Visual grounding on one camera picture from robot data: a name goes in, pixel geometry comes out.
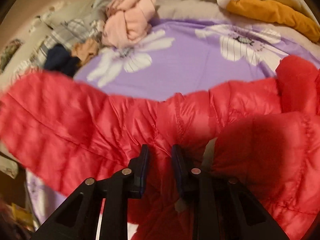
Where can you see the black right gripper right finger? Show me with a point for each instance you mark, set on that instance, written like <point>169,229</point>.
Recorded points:
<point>223,207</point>

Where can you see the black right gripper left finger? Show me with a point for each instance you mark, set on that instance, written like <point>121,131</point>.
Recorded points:
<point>97,209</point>

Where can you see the red puffer down jacket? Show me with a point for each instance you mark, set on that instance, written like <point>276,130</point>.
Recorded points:
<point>266,134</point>

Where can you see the purple floral duvet cover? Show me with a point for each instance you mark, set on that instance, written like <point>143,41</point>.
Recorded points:
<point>184,58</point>

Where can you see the navy blue garment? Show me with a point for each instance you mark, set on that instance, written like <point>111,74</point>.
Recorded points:
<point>59,59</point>

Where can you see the tan small garment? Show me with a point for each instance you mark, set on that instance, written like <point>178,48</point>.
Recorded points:
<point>85,51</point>

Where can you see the grey plaid shirt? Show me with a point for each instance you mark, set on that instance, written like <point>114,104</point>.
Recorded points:
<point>72,24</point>

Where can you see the grey beige quilt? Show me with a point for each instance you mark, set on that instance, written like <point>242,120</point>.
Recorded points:
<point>210,11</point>

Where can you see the mustard orange cushion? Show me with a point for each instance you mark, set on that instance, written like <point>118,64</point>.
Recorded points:
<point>274,12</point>

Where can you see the cream pillow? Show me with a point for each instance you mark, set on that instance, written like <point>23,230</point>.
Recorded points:
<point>9,76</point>

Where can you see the pink folded garment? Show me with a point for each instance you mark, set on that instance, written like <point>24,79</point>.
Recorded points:
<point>127,22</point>

